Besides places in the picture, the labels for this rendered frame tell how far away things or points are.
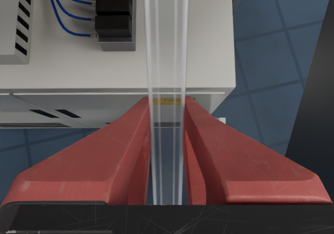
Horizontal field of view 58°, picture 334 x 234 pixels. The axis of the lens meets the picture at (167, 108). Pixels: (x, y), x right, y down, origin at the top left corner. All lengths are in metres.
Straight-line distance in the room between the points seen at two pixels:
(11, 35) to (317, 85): 0.40
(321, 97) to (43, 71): 0.40
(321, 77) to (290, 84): 0.99
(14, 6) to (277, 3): 0.99
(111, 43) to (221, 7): 0.18
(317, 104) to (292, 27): 1.07
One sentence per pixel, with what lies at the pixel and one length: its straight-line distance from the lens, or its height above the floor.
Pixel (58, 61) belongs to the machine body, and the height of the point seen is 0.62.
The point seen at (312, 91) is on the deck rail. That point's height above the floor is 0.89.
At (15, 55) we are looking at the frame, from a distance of 0.47.
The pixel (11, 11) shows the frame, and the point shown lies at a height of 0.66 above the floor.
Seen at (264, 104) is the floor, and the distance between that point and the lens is 1.13.
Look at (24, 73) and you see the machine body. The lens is 0.50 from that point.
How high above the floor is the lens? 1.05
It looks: 80 degrees down
